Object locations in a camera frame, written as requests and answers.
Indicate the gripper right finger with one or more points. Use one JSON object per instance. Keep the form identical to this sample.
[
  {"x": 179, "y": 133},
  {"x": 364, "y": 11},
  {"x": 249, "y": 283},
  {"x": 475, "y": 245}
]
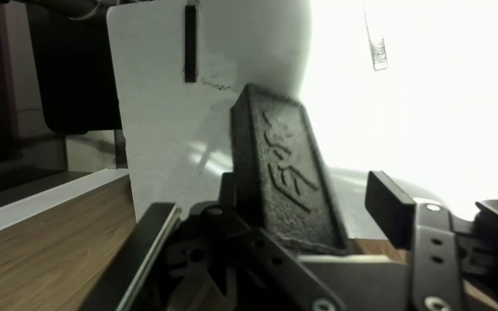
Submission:
[{"x": 435, "y": 259}]

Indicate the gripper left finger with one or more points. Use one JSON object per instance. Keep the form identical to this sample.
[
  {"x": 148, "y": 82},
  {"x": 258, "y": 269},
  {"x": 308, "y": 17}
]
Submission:
[{"x": 249, "y": 250}]

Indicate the black textured eraser block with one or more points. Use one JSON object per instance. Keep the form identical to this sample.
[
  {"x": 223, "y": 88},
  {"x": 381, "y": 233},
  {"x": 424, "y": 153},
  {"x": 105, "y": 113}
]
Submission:
[{"x": 288, "y": 172}]

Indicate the white board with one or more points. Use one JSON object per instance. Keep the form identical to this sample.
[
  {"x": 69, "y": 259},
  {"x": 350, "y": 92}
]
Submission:
[{"x": 162, "y": 108}]

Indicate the clear plastic clip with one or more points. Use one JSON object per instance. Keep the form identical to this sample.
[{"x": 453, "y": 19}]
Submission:
[{"x": 378, "y": 52}]

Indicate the black bar magnet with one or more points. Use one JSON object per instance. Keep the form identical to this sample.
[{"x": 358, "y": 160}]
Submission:
[{"x": 190, "y": 43}]

